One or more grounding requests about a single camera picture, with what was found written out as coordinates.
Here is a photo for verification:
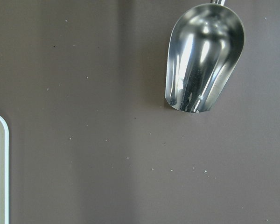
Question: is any silver metal scoop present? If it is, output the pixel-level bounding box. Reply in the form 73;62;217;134
165;0;245;113

